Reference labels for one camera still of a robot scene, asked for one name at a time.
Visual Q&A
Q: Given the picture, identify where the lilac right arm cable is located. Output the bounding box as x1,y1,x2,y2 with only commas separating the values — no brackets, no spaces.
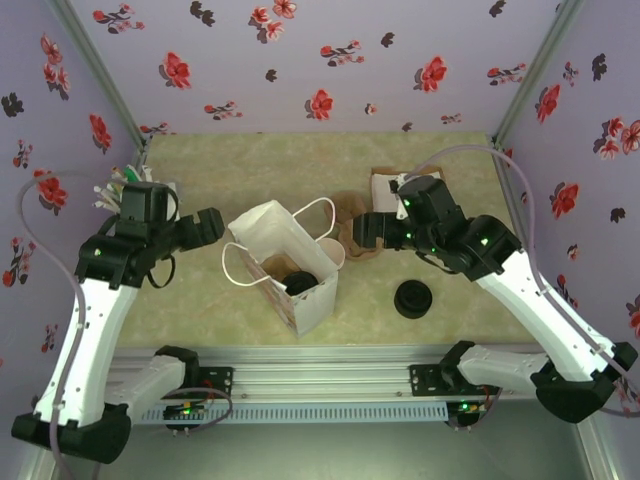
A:
405,143,640,431

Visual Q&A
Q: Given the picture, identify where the aluminium base rail beam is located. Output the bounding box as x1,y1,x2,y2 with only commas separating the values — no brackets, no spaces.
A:
107,344,594,404

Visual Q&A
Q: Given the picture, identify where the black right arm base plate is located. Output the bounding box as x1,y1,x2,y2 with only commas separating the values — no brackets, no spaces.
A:
408,364,501,399

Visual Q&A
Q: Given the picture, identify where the lilac arm cable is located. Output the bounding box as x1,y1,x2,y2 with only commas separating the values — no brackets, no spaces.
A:
405,143,640,431
17,170,234,480

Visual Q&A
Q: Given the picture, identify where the black lid on table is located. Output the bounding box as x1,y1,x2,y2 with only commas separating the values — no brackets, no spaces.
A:
393,279,434,320

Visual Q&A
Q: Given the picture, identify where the lilac left arm cable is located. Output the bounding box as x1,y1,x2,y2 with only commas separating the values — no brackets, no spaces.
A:
17,170,234,480

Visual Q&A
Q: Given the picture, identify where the aluminium frame post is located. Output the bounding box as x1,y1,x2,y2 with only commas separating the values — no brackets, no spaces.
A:
47,0,154,149
492,0,589,146

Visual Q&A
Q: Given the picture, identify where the white paper bag cartoon print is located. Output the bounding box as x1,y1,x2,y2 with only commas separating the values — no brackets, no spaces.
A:
221,197,339,340

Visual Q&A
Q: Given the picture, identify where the grey slotted cable duct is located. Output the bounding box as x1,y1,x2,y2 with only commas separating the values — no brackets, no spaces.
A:
132,403,449,426

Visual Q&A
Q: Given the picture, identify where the paper coffee cup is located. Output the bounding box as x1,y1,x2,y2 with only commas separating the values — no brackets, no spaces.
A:
317,237,347,271

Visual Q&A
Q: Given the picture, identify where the white paper napkin stack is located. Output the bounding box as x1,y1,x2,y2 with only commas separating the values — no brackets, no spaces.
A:
373,173,402,212

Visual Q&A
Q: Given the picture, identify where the black plastic cup lid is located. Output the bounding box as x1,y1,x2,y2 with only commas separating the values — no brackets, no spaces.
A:
281,271,320,297

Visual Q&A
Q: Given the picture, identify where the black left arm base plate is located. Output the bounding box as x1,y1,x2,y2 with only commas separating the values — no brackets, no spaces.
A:
184,367,235,401

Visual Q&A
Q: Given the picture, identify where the brown cardboard tray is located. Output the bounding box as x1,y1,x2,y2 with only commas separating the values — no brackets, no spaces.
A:
369,166,448,214

